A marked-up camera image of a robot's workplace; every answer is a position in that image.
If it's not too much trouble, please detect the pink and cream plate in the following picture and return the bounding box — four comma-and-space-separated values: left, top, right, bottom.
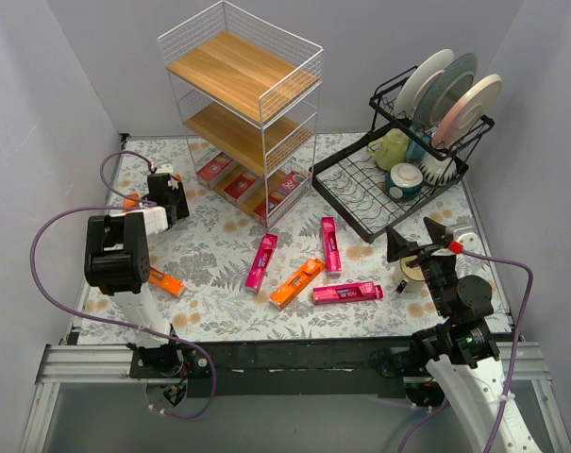
431, 74, 503, 149

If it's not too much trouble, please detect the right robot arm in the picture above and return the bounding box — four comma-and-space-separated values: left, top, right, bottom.
386, 217, 539, 452

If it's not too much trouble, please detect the purple cable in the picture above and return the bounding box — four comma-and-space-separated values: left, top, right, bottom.
31, 151, 218, 419
395, 247, 534, 453

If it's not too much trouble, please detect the white plate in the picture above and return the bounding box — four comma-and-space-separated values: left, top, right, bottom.
392, 49, 454, 119

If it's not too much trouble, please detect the teal spotted bowl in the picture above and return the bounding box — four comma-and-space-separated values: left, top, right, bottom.
384, 163, 424, 201

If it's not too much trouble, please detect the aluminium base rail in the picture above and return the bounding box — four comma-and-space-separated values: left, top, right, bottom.
23, 342, 571, 453

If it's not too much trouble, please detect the yellow-green mug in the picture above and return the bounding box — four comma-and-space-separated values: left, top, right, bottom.
367, 128, 409, 171

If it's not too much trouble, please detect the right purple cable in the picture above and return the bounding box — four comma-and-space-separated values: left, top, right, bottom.
395, 247, 534, 453

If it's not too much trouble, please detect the pink toothpaste box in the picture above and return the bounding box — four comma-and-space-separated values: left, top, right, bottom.
312, 281, 383, 306
244, 233, 277, 294
321, 217, 342, 277

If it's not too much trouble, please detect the white ribbed bowl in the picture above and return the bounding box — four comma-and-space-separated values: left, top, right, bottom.
418, 154, 457, 187

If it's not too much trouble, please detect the black dish rack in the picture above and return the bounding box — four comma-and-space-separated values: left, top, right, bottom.
311, 67, 495, 243

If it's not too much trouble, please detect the light blue cup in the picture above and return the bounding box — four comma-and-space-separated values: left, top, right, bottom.
405, 128, 432, 162

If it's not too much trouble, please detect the cream mug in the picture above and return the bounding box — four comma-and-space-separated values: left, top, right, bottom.
393, 259, 426, 294

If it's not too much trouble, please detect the grey speckled plate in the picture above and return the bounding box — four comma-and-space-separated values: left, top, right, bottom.
411, 52, 478, 130

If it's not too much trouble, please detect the red 3D toothpaste box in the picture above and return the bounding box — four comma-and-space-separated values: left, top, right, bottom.
196, 152, 237, 189
253, 171, 306, 222

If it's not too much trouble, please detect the white wire wooden shelf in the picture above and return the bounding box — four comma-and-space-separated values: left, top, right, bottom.
158, 1, 324, 228

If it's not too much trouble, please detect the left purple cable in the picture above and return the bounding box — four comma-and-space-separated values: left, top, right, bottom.
31, 151, 218, 419

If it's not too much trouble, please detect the orange toothpaste box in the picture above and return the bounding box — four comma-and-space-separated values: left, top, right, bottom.
123, 193, 140, 208
149, 267, 184, 298
270, 258, 326, 310

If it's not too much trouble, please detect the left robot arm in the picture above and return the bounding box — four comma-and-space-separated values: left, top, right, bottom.
84, 164, 189, 378

